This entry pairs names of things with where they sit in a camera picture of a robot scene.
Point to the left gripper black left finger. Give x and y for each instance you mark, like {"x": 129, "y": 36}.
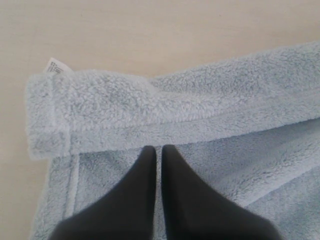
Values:
{"x": 125, "y": 213}

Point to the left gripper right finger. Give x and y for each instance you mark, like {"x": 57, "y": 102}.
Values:
{"x": 194, "y": 211}

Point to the light blue fleece towel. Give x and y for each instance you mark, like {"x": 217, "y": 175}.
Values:
{"x": 249, "y": 126}

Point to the white care label tag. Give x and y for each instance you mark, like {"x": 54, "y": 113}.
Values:
{"x": 57, "y": 67}

